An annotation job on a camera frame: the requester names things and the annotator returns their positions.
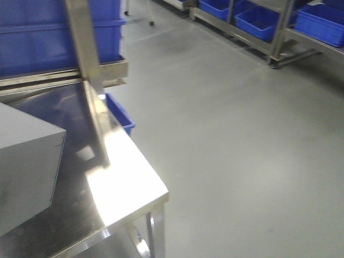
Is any small blue bin under table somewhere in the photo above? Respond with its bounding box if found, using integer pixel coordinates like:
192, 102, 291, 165
105, 93, 135, 136

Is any steel rack with blue bins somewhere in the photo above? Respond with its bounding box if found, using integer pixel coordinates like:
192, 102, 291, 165
168, 1, 343, 69

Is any large blue bin right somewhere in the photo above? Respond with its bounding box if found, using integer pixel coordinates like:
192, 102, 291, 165
1, 1, 126, 77

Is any stainless steel shelf frame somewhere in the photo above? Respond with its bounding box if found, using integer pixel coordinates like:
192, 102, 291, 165
1, 1, 127, 168

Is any gray hollow base block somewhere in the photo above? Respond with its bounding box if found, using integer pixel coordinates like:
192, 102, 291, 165
1, 104, 66, 235

